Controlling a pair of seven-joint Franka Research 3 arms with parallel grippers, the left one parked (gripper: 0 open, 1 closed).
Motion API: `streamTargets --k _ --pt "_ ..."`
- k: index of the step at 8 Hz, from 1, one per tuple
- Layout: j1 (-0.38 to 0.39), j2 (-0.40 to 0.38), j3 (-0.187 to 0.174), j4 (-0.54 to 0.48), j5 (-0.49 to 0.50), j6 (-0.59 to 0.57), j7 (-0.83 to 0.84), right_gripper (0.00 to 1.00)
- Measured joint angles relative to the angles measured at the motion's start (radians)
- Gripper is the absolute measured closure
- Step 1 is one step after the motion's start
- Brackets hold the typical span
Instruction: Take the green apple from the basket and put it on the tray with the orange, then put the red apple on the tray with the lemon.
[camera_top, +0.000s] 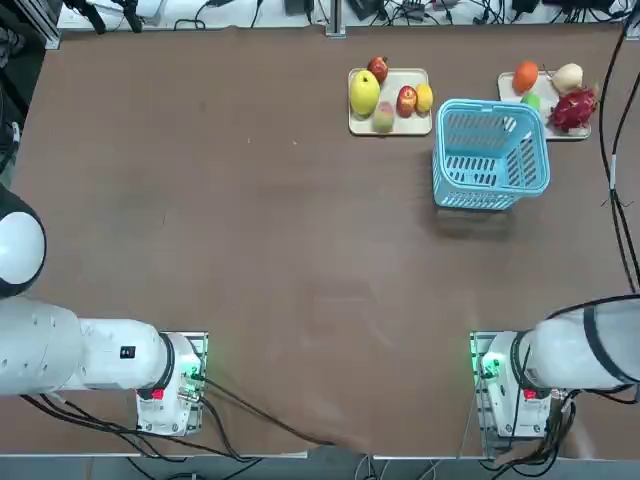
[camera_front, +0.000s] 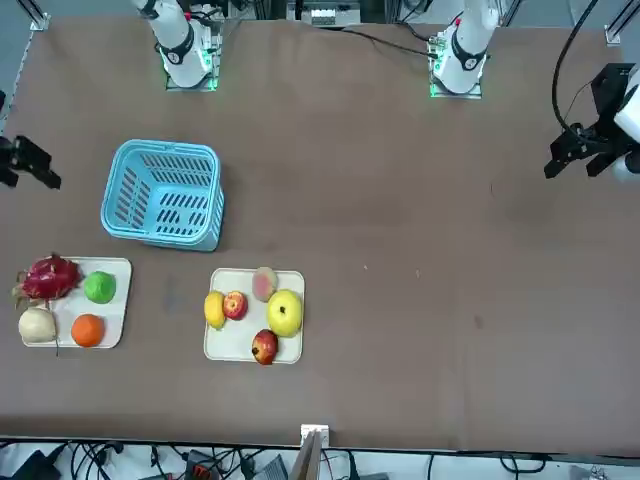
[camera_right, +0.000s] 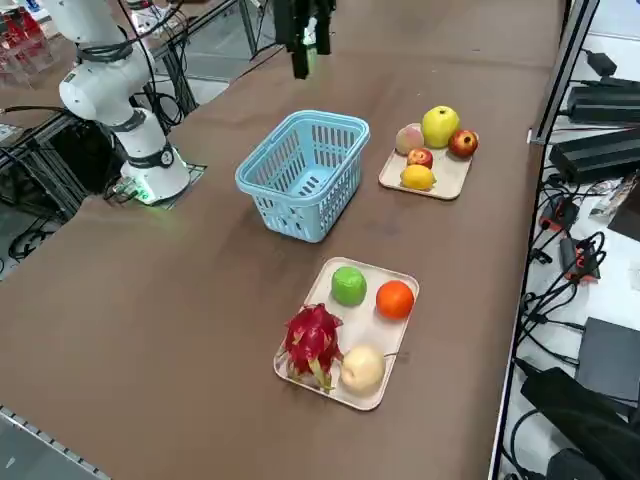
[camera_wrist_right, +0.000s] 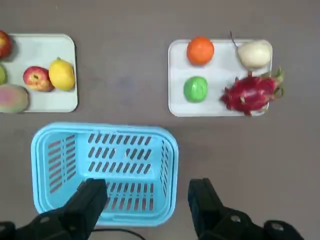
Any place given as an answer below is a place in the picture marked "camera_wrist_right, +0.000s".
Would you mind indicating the red dragon fruit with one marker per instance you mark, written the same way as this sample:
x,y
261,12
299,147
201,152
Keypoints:
x,y
250,93

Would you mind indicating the beige tray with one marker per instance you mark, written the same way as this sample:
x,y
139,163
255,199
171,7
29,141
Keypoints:
x,y
45,47
220,72

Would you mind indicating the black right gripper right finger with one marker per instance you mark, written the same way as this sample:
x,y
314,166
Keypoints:
x,y
207,212

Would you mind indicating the pale cream pear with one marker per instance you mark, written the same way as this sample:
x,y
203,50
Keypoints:
x,y
255,53

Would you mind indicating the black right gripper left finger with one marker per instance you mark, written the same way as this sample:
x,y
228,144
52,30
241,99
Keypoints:
x,y
82,207

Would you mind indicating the dark red pomegranate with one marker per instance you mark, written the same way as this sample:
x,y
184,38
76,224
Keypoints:
x,y
5,45

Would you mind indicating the orange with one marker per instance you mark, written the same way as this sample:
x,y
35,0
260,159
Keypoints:
x,y
200,50

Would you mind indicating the yellow lemon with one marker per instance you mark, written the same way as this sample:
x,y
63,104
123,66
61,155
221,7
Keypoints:
x,y
62,74

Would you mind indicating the pink green peach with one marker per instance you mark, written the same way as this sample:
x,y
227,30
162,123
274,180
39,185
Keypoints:
x,y
12,98

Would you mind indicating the light blue plastic basket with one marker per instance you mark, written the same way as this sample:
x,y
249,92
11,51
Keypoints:
x,y
82,130

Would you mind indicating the red yellow apple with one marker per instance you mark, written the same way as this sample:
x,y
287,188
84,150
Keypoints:
x,y
37,78

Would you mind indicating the green apple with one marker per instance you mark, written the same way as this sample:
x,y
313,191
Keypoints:
x,y
195,89

